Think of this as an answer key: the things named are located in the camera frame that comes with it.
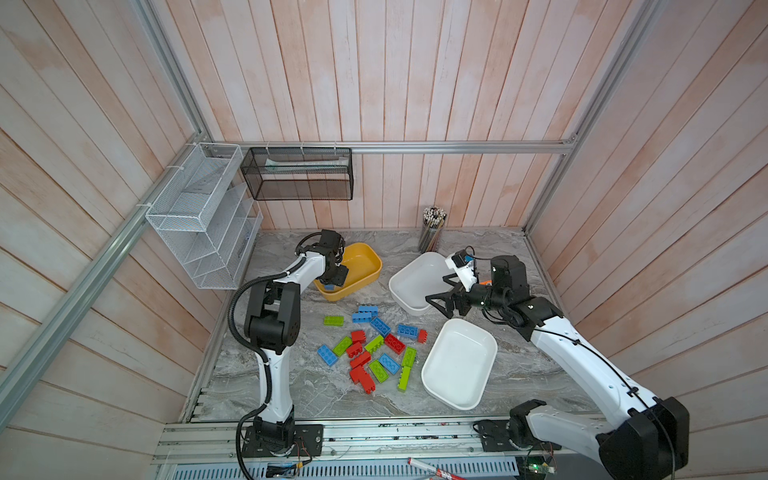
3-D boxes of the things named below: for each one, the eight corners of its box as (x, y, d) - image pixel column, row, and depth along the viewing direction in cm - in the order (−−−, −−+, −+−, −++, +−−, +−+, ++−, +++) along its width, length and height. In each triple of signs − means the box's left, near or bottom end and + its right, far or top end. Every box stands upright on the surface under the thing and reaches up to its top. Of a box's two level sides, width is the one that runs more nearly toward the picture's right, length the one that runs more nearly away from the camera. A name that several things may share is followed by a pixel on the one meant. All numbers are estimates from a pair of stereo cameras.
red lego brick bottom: (365, 398, 82) (364, 396, 80) (348, 374, 86) (348, 371, 84) (377, 388, 83) (377, 386, 82) (360, 365, 88) (360, 362, 86)
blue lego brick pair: (352, 323, 96) (352, 319, 94) (353, 309, 100) (353, 305, 98) (378, 323, 96) (378, 319, 94) (378, 309, 100) (378, 305, 98)
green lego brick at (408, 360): (399, 373, 86) (399, 370, 84) (405, 349, 91) (405, 345, 89) (411, 377, 85) (412, 374, 83) (416, 352, 90) (417, 349, 88)
